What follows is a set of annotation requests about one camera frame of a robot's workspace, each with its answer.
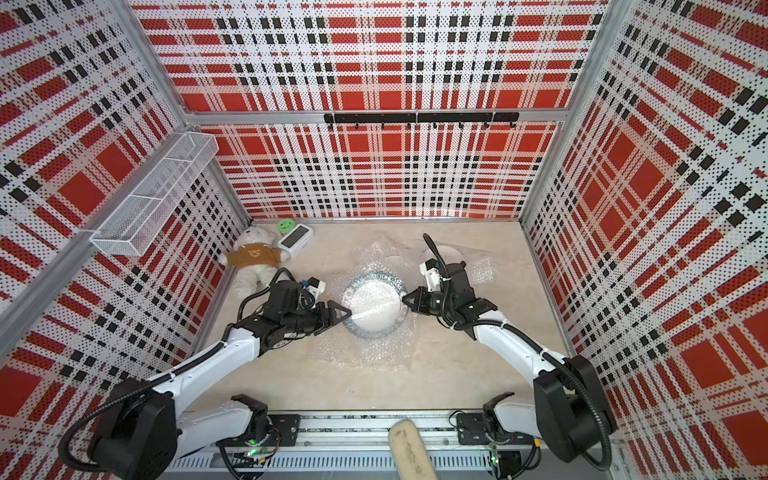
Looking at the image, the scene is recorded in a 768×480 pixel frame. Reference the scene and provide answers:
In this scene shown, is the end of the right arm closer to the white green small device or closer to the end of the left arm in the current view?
the end of the left arm

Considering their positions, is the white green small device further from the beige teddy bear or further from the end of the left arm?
the end of the left arm

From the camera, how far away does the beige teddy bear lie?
0.98m

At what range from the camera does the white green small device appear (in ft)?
3.61

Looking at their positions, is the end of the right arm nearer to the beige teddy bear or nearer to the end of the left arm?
the end of the left arm

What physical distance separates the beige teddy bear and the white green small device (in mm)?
22

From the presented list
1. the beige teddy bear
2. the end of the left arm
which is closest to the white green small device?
the beige teddy bear

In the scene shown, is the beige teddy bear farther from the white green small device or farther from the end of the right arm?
the end of the right arm

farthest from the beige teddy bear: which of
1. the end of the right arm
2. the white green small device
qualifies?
the end of the right arm
